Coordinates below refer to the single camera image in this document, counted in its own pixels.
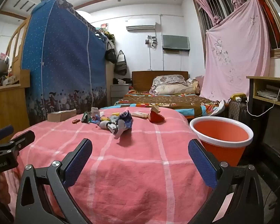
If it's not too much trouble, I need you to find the wall television with green cover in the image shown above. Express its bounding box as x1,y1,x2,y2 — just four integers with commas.
162,35,190,50

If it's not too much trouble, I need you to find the pink hanging sheet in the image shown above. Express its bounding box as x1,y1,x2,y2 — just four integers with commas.
199,0,271,103

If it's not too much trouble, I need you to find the wooden bed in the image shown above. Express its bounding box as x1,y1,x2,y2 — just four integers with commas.
114,71,224,119

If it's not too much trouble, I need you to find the wooden shelf frame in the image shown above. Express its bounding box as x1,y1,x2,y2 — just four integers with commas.
5,16,31,73

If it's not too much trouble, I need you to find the black hanging bag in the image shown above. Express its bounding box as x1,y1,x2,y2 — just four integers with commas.
104,41,117,64

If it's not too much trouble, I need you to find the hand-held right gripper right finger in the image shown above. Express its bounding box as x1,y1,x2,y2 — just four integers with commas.
188,139,265,224

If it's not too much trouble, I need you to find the green wrapper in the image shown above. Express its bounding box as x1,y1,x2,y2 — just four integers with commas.
81,111,92,124

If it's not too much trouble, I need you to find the red wrapper piece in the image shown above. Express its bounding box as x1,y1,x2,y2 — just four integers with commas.
148,105,166,123

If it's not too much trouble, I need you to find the orange bucket with white rim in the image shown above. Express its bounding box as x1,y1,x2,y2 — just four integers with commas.
189,117,254,167

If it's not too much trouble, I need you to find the blue white wrapper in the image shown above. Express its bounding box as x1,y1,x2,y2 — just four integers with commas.
117,110,134,131

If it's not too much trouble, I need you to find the floral pillow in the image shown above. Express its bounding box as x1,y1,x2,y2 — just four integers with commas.
152,75,189,91

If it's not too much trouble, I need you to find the blue fabric wardrobe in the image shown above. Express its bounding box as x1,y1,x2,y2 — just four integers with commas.
21,0,108,124

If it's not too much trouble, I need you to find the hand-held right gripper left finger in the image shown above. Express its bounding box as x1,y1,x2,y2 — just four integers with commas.
15,138,93,224

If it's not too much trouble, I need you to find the beige pillow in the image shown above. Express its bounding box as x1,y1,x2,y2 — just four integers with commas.
150,83,196,96

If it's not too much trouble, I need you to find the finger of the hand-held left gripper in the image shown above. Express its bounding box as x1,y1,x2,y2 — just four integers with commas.
3,130,36,153
0,125,14,143

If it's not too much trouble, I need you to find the red hanging cloth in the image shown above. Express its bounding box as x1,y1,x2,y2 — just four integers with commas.
257,0,280,49

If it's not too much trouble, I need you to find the yellow power strip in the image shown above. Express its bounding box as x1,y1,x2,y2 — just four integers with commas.
231,93,247,103

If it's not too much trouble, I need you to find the stack of papers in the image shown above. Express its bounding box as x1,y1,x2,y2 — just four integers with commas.
257,89,279,101

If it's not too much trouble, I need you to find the dark cloth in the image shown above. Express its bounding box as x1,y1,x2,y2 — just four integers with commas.
113,77,132,85

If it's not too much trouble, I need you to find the white charging cable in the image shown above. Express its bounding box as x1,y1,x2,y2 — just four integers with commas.
246,75,280,117

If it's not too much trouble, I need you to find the colourful printed bedspread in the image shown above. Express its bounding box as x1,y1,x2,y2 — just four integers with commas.
100,90,227,119

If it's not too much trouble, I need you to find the wooden block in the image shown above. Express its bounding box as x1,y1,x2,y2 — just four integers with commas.
47,109,77,122

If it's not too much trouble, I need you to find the wooden desk with shelf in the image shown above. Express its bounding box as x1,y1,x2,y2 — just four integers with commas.
246,76,280,145

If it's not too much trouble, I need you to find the white air conditioner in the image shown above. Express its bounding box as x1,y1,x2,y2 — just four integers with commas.
126,22,156,31

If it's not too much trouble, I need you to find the ceiling vent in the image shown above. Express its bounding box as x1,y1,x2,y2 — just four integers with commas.
13,0,36,12

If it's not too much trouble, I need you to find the grey hanging bag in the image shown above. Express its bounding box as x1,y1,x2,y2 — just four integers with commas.
114,50,127,75

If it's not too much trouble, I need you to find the white nightstand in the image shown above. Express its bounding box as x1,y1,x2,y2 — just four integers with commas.
110,83,132,105

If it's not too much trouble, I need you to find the small colourful snack wrapper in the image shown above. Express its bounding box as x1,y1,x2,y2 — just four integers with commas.
91,114,108,125

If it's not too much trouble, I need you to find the white squeeze tube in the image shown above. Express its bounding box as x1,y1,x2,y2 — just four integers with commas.
99,121,125,140

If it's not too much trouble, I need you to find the wooden cabinet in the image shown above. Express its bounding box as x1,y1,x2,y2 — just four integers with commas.
0,69,31,143

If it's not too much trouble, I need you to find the black patterned bag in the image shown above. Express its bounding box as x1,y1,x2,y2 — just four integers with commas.
227,99,242,122

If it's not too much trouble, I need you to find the pink checked blanket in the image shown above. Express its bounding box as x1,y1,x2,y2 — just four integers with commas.
5,106,215,224

